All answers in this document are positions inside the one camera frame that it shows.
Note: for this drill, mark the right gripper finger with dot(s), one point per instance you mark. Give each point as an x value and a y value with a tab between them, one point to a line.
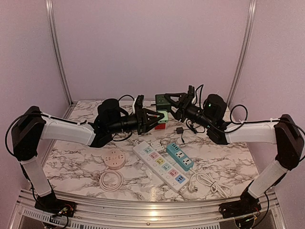
177	113
175	98

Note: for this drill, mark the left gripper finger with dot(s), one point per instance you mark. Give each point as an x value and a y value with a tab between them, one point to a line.
150	123
154	114

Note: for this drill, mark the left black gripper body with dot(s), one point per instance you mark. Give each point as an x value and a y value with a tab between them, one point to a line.
136	124

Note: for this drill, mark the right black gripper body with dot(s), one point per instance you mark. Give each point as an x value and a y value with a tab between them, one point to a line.
194	114

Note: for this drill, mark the red cube socket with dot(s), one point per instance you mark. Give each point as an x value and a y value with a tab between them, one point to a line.
160	126

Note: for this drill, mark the light green plug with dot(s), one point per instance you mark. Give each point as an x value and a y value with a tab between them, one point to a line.
165	119

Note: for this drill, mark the black power adapter with cable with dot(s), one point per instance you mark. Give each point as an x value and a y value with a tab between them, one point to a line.
189	126

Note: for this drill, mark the dark green cube plug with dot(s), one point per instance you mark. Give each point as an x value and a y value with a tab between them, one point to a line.
160	103

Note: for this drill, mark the white plug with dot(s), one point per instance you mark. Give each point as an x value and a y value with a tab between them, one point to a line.
157	146

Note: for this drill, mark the teal power strip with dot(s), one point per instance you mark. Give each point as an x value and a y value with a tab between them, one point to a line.
179	156

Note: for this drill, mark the pink round power strip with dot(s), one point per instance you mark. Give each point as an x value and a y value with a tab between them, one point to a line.
114	159

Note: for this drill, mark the white multicolour power strip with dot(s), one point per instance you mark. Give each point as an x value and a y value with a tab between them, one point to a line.
167	172

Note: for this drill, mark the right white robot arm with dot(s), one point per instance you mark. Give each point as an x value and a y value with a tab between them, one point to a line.
282	132

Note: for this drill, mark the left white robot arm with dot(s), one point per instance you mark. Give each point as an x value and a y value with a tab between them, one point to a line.
29	129

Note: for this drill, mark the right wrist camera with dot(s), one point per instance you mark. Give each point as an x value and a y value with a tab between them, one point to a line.
213	108

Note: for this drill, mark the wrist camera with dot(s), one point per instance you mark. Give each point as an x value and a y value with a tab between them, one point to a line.
213	108
110	112

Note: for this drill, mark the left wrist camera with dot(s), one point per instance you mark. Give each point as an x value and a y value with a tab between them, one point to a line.
110	112

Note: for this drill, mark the aluminium front rail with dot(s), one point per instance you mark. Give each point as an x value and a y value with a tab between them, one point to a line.
101	213

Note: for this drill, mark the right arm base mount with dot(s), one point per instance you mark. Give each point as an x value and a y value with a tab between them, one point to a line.
240	207

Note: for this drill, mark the right aluminium frame post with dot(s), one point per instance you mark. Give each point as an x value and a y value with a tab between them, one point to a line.
244	49

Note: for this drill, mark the aluminium frame post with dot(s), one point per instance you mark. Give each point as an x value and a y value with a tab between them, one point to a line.
56	47
244	49

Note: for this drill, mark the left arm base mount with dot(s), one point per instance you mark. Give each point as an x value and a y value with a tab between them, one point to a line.
55	206

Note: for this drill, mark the left aluminium frame post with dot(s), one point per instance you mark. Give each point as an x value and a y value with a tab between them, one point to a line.
56	47

